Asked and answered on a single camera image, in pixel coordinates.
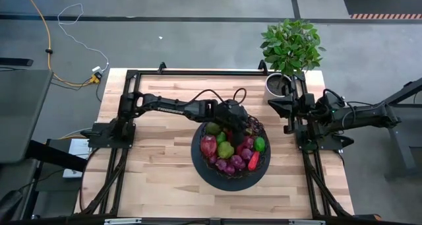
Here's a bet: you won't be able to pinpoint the yellow cable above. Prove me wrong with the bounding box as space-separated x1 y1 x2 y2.
20 0 100 87

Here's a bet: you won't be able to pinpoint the black desk leg beam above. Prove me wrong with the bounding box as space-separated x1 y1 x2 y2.
25 140 88 173

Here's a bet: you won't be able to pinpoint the dark green avocado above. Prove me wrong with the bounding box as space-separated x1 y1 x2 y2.
206 121 222 136

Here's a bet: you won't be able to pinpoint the black aluminium table frame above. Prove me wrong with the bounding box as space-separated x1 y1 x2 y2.
77 59 355 225

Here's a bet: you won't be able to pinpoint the thin white cable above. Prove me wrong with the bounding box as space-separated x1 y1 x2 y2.
57 3 110 73

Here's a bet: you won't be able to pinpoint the orange-red chili pepper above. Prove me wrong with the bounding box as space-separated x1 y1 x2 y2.
247 151 261 172

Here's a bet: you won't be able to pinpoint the black hazard-striped floor mat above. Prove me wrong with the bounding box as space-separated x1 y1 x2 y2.
340 0 422 20

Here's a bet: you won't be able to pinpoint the purple cabbage pieces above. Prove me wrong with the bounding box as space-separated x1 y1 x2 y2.
208 136 255 177

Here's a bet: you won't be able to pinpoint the round dark woven placemat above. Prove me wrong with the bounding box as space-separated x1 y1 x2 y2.
191 121 272 192

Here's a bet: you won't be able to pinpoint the green speckled pear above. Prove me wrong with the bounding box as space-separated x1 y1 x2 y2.
217 141 235 160

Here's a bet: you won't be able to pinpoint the black woven wire basket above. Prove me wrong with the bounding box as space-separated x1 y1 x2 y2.
199 114 268 179

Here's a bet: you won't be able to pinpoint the grey metal stand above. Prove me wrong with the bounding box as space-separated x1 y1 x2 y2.
377 77 422 181

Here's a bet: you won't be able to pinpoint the white box under desk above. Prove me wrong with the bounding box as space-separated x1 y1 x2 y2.
62 138 92 179

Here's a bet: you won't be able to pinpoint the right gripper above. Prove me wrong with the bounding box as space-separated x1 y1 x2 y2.
267 93 318 135

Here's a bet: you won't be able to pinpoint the black flat floor bar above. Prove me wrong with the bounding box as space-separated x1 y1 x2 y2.
0 57 34 67

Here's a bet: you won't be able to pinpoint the shiny dark red onion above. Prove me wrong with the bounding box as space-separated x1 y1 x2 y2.
200 135 218 158

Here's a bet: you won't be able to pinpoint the green apple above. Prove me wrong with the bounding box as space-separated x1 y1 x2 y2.
253 136 266 153

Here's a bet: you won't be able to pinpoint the potted green plant white pot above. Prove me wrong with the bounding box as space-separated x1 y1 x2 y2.
259 18 327 98

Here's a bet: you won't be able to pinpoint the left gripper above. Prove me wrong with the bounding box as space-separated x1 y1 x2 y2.
216 98 251 147

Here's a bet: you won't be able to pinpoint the silver rail bracket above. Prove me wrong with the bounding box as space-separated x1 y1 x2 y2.
289 219 326 225
104 218 142 225

